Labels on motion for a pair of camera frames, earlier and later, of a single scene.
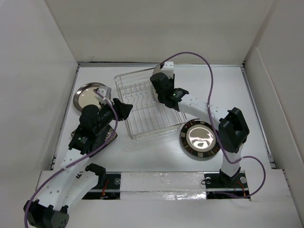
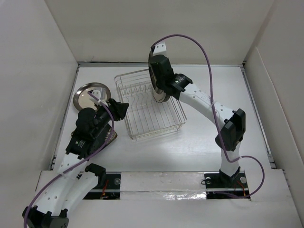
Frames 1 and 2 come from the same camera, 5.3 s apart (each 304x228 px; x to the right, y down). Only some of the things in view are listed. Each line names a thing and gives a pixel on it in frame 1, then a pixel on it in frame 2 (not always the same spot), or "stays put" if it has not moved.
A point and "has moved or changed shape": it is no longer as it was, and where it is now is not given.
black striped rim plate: (198, 138) has moved or changed shape
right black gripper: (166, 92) → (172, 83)
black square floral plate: (110, 132) stays put
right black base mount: (220, 182) stays put
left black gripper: (122, 109) stays put
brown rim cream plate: (85, 95) stays put
